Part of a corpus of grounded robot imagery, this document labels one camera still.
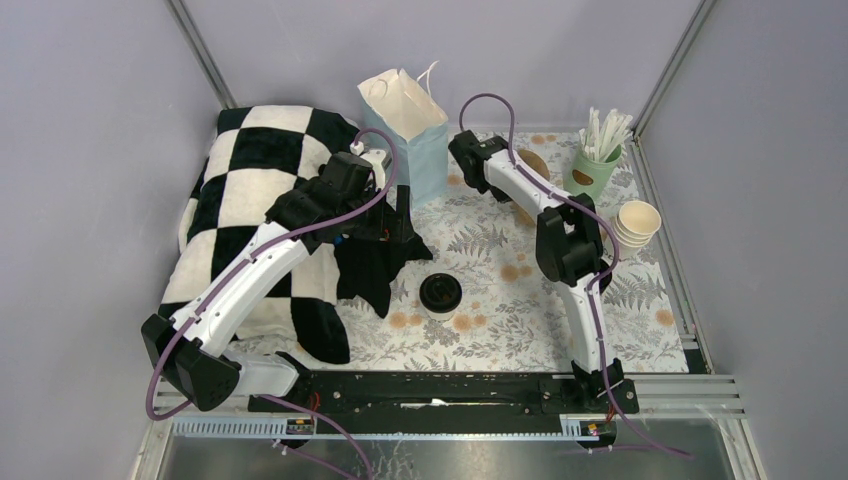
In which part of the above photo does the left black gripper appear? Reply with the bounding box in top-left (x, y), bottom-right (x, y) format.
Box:
top-left (340, 182), bottom-right (414, 242)

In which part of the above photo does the brown cardboard cup carrier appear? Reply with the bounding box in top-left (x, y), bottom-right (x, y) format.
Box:
top-left (512, 149), bottom-right (551, 228)

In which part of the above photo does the black plastic cup lid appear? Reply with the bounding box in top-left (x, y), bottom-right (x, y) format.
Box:
top-left (419, 273), bottom-right (463, 314)

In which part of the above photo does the white paper coffee cup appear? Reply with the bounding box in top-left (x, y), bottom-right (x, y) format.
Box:
top-left (425, 309), bottom-right (457, 322)

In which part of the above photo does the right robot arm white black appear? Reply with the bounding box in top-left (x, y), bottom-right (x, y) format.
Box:
top-left (448, 130), bottom-right (624, 412)

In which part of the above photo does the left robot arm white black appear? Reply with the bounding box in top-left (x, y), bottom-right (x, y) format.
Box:
top-left (141, 149), bottom-right (408, 411)

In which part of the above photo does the light blue paper bag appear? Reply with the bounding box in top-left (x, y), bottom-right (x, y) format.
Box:
top-left (357, 65), bottom-right (449, 208)

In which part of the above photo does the black t-shirt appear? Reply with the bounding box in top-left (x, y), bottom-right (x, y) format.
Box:
top-left (334, 232), bottom-right (434, 318)

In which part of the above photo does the green straw holder cup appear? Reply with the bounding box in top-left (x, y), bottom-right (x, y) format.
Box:
top-left (563, 145), bottom-right (624, 204)

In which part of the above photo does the white wrapped straws bundle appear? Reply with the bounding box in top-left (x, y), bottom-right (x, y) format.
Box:
top-left (578, 107), bottom-right (634, 164)

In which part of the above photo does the floral patterned table mat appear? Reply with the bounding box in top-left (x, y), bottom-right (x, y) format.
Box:
top-left (336, 162), bottom-right (689, 373)

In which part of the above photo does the black white checkered blanket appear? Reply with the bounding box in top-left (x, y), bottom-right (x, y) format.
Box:
top-left (158, 105), bottom-right (358, 365)

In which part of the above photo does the stack of white paper cups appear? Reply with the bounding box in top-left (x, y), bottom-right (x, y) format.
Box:
top-left (609, 200), bottom-right (662, 260)

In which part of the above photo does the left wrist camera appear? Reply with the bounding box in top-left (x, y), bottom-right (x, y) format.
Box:
top-left (360, 149), bottom-right (392, 190)

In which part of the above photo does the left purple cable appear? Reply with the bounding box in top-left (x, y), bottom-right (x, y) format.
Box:
top-left (144, 127), bottom-right (400, 480)

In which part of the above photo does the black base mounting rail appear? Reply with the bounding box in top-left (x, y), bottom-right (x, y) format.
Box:
top-left (285, 370), bottom-right (611, 435)

